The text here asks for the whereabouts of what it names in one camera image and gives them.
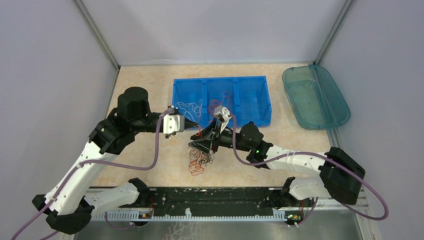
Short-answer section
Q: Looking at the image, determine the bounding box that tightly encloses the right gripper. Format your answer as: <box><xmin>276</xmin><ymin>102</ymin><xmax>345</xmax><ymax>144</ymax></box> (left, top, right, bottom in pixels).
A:
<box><xmin>188</xmin><ymin>118</ymin><xmax>252</xmax><ymax>154</ymax></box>

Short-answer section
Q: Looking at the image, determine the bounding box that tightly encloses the white thin cable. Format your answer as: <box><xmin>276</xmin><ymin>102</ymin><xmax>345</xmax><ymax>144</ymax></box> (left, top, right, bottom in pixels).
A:
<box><xmin>177</xmin><ymin>99</ymin><xmax>204</xmax><ymax>124</ymax></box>

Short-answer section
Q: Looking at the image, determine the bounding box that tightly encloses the orange cable bundle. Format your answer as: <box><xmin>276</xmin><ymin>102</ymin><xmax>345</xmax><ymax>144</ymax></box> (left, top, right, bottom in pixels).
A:
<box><xmin>187</xmin><ymin>130</ymin><xmax>216</xmax><ymax>176</ymax></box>

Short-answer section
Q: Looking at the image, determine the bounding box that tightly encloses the orange thin cable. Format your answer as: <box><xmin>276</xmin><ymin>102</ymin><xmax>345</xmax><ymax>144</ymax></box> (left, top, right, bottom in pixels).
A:
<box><xmin>207</xmin><ymin>91</ymin><xmax>234</xmax><ymax>117</ymax></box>

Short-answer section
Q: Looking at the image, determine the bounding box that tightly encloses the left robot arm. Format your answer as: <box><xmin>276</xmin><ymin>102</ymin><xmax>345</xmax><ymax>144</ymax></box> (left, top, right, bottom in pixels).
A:
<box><xmin>32</xmin><ymin>86</ymin><xmax>197</xmax><ymax>235</ymax></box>

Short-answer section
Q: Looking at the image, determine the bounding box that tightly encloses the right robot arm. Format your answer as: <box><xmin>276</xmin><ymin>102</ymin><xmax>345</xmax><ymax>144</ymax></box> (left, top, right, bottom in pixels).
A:
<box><xmin>188</xmin><ymin>119</ymin><xmax>366</xmax><ymax>206</ymax></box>

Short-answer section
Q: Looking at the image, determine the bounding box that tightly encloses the blue three-compartment bin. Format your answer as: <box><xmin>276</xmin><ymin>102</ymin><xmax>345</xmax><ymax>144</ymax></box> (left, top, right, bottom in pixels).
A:
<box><xmin>172</xmin><ymin>75</ymin><xmax>272</xmax><ymax>128</ymax></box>

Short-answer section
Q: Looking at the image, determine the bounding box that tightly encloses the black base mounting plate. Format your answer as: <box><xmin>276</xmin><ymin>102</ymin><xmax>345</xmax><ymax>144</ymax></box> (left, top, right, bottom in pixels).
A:
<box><xmin>118</xmin><ymin>186</ymin><xmax>316</xmax><ymax>218</ymax></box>

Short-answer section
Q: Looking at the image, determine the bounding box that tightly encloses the teal transparent plastic lid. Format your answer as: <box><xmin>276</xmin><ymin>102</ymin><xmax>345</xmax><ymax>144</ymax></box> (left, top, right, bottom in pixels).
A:
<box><xmin>282</xmin><ymin>64</ymin><xmax>351</xmax><ymax>130</ymax></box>

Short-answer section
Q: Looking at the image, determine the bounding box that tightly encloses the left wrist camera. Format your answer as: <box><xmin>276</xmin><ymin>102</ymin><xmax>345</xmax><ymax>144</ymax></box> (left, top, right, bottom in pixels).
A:
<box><xmin>162</xmin><ymin>106</ymin><xmax>185</xmax><ymax>137</ymax></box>

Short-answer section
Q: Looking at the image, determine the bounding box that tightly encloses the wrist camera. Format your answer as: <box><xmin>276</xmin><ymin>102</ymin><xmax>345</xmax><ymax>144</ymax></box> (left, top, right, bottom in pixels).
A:
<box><xmin>213</xmin><ymin>105</ymin><xmax>232</xmax><ymax>133</ymax></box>
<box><xmin>162</xmin><ymin>106</ymin><xmax>185</xmax><ymax>137</ymax></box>

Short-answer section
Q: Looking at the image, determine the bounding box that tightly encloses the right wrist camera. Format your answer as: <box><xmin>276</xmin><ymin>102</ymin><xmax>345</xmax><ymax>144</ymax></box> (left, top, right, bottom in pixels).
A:
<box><xmin>213</xmin><ymin>105</ymin><xmax>232</xmax><ymax>133</ymax></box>

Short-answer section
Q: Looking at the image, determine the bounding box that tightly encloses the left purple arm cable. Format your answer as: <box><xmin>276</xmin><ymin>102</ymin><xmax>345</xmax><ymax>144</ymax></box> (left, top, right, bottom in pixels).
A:
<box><xmin>11</xmin><ymin>109</ymin><xmax>173</xmax><ymax>240</ymax></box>

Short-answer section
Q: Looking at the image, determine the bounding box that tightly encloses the aluminium front rail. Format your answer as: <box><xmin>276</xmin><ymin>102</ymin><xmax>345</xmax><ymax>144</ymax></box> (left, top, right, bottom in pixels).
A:
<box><xmin>67</xmin><ymin>186</ymin><xmax>370</xmax><ymax>222</ymax></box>

